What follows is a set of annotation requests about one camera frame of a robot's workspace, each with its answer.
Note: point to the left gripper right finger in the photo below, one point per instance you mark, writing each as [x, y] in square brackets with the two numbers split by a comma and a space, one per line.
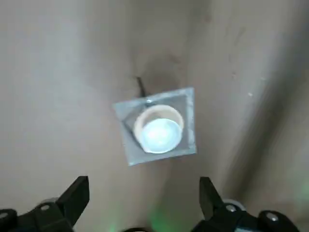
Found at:
[217, 215]

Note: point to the black tripod stand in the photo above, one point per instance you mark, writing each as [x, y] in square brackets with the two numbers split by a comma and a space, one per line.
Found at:
[141, 88]

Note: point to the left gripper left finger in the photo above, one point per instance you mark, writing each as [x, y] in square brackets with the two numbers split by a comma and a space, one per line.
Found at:
[60, 210]

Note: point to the small white crucible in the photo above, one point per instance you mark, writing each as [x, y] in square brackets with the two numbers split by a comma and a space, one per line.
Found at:
[159, 135]

